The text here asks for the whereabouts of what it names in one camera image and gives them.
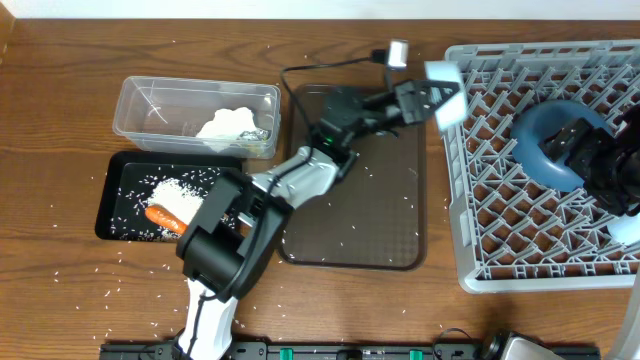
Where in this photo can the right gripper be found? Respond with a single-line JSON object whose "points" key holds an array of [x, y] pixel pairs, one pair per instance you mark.
{"points": [[575, 148]]}

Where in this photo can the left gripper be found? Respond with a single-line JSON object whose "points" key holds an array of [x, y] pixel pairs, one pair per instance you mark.
{"points": [[410, 101]]}

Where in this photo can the light blue bowl with rice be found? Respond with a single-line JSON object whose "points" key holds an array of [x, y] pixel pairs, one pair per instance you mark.
{"points": [[448, 93]]}

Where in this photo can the dark blue plate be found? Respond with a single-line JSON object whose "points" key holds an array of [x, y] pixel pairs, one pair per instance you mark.
{"points": [[543, 121]]}

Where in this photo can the yellow green snack wrapper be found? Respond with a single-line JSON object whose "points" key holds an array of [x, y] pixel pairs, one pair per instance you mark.
{"points": [[256, 139]]}

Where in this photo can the white napkin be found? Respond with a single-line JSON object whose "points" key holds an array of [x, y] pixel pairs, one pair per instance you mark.
{"points": [[227, 127]]}

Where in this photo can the orange carrot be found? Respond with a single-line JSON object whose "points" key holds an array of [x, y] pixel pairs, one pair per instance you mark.
{"points": [[162, 217]]}

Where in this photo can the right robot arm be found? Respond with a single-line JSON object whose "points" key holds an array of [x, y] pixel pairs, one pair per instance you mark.
{"points": [[607, 165]]}

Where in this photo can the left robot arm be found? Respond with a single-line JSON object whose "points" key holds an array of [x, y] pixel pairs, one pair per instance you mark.
{"points": [[227, 245]]}

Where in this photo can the grey dishwasher rack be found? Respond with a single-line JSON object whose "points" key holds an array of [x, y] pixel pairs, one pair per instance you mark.
{"points": [[510, 233]]}

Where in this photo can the dark brown serving tray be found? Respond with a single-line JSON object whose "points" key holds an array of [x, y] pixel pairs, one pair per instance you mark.
{"points": [[375, 218]]}

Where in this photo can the clear plastic bin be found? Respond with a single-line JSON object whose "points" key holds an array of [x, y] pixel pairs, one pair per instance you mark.
{"points": [[165, 114]]}

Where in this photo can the white rice pile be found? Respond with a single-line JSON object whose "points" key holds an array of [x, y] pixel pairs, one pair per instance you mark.
{"points": [[177, 197]]}

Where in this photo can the black plastic bin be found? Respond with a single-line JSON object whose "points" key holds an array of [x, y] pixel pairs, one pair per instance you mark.
{"points": [[132, 176]]}

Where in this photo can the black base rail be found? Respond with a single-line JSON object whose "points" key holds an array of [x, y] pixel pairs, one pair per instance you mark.
{"points": [[262, 351]]}

